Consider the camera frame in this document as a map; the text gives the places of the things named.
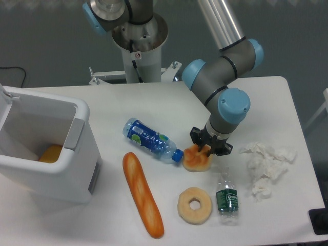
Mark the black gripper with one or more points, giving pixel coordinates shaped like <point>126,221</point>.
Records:
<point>219,145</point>

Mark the round knotted bread roll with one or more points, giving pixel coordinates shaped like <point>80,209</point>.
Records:
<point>195,161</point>

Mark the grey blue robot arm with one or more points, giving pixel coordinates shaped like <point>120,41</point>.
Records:
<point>209,82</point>

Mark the long baguette bread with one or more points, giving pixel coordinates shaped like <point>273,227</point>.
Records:
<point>142,196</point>

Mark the blue label plastic bottle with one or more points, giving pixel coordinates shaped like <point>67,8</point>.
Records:
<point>157,143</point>

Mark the green label clear bottle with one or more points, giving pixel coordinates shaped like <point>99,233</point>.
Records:
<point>227,199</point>

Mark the crumpled white tissue paper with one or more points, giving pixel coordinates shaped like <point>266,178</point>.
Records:
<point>266,165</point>

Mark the white furniture at right edge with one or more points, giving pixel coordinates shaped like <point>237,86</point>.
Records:
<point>317,117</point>

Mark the black device at edge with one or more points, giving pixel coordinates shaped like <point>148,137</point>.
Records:
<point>318,218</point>

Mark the yellow item inside cooler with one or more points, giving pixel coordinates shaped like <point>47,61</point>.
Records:
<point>51,155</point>

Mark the white open cooler box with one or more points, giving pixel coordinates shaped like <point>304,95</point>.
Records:
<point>33,121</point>

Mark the ring shaped donut bread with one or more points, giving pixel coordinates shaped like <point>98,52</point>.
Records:
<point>194,206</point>

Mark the white metal base frame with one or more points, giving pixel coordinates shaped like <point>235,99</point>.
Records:
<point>119,77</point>

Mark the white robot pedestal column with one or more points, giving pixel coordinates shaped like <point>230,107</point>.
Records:
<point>141,47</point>

